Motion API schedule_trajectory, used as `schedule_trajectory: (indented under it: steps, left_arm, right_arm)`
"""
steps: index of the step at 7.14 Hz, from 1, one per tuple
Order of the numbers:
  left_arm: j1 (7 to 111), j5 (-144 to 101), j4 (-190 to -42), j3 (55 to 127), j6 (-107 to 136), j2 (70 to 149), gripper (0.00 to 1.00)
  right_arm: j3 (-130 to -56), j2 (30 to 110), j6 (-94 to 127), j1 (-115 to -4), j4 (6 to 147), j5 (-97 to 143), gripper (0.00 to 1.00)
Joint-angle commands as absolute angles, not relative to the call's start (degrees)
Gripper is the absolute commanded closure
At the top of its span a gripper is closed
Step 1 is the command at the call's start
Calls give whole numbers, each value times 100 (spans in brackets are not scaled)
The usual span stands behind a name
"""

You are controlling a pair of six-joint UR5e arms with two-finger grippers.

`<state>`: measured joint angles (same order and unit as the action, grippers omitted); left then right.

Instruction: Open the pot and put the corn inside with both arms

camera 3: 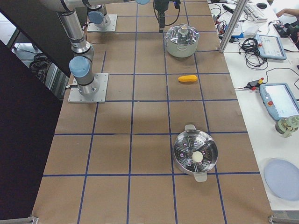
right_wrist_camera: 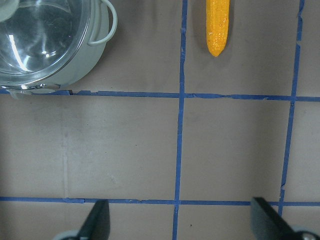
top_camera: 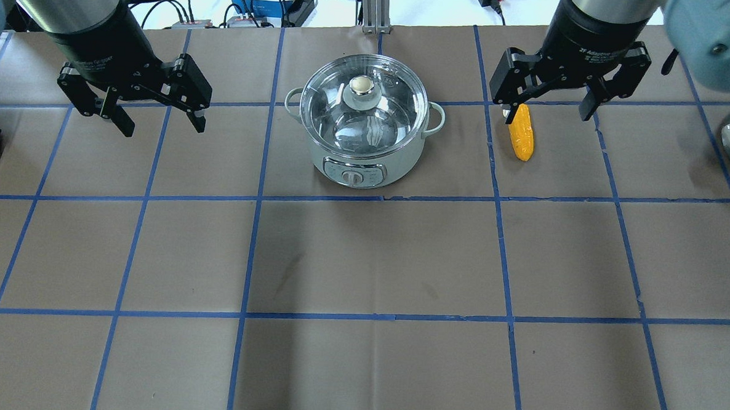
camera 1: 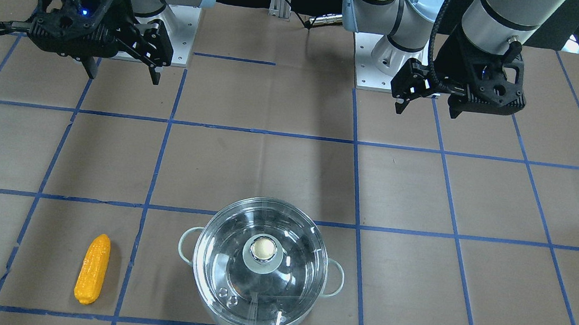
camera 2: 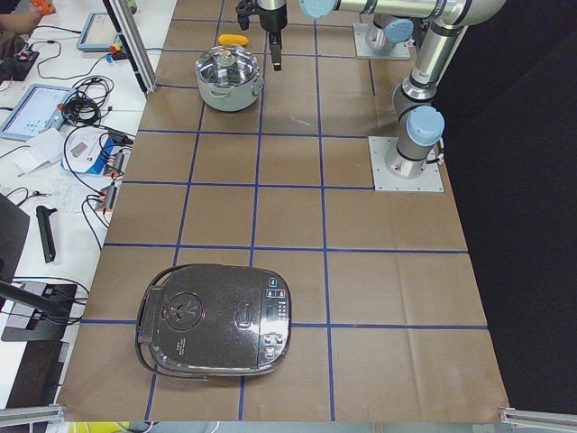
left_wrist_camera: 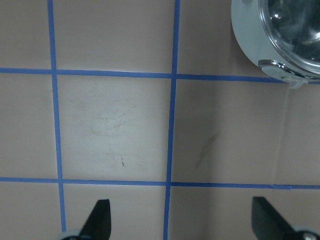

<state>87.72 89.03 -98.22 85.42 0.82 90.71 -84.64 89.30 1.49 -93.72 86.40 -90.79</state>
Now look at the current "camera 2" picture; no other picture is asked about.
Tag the black bar tool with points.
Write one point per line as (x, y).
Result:
(43, 218)

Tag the dark rice cooker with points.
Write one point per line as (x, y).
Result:
(201, 320)

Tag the teach pendant tablet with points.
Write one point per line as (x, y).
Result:
(38, 111)
(98, 34)

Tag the aluminium frame post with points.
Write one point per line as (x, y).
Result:
(127, 31)

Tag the blue white box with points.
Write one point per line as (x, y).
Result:
(87, 150)

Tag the yellow corn cob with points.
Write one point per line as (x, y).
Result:
(233, 39)

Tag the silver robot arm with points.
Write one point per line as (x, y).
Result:
(396, 29)
(420, 126)

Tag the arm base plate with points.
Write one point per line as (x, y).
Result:
(393, 173)
(371, 43)

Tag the far teach pendant tablet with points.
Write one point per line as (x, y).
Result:
(98, 34)

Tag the glass pot lid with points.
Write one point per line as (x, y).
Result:
(227, 66)

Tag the pale green electric pot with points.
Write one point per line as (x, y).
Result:
(231, 99)

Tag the brown paper table cover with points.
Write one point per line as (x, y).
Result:
(387, 318)

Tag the near teach pendant tablet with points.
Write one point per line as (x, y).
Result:
(38, 111)

